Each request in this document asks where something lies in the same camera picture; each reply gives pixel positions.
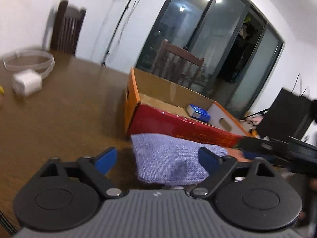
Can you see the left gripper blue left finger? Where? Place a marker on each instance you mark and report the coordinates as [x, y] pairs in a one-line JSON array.
[[106, 160]]

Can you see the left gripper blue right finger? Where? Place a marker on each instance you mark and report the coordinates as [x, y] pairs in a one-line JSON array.
[[209, 160]]

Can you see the lavender knit pouch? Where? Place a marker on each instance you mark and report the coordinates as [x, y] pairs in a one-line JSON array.
[[163, 159]]

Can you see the blue tissue pack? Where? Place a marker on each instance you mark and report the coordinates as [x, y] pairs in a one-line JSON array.
[[198, 113]]

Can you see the black paper bag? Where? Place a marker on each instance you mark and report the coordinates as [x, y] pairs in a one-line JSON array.
[[289, 116]]

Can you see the red orange cardboard box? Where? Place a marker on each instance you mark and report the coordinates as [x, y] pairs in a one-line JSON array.
[[155, 105]]

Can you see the dark wooden chair centre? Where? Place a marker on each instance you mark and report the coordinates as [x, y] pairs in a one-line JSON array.
[[176, 64]]

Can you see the dark wooden chair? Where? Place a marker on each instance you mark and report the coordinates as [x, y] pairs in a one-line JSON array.
[[176, 64], [67, 27]]

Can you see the black sliding glass door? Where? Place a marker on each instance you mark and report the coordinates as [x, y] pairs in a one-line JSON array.
[[239, 46]]

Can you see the dark wooden chair left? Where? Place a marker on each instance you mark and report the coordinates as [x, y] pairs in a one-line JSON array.
[[67, 27]]

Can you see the studio light on stand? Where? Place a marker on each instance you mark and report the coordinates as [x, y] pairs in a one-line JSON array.
[[122, 22]]

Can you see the white charger with cable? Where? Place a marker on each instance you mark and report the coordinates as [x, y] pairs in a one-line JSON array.
[[27, 79]]

